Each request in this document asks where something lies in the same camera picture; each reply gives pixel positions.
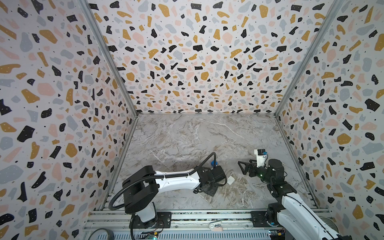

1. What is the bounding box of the aluminium corner post left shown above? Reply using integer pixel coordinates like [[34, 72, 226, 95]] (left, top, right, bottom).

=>
[[77, 0, 139, 117]]

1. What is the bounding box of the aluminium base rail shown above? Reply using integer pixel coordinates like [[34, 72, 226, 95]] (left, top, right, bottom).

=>
[[81, 209, 294, 240]]

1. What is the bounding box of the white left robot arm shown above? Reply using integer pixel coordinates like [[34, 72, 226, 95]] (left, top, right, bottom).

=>
[[122, 166, 227, 227]]

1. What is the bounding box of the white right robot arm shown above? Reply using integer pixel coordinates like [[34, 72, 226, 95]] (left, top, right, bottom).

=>
[[238, 159, 351, 240]]

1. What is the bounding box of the aluminium corner post right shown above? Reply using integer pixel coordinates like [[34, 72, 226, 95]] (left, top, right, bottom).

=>
[[273, 0, 344, 117]]

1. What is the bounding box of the aluminium corner post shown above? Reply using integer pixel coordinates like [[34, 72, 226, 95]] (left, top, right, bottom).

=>
[[77, 0, 139, 117], [273, 0, 344, 117]]

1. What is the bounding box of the white battery cover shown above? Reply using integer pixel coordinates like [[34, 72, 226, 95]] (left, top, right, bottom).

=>
[[227, 176, 235, 185]]

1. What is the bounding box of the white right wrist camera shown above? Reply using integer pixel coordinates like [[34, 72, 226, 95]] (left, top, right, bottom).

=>
[[254, 149, 268, 168]]

